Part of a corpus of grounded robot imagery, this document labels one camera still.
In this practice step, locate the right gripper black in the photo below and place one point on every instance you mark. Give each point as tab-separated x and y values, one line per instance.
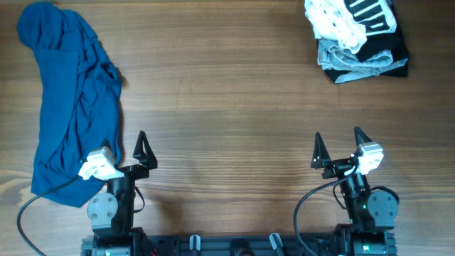
338	163

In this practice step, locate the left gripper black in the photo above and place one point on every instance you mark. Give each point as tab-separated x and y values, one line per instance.
148	158

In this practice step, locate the blue t-shirt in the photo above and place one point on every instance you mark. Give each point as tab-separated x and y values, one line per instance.
80	101

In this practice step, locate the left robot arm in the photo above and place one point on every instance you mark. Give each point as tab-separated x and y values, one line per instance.
112	212

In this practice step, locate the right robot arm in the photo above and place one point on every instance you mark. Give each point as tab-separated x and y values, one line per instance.
371	210

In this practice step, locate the white patterned folded garment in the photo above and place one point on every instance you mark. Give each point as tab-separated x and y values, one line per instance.
331	20

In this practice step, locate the black folded garment white stripes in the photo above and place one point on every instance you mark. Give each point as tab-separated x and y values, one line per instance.
382	29

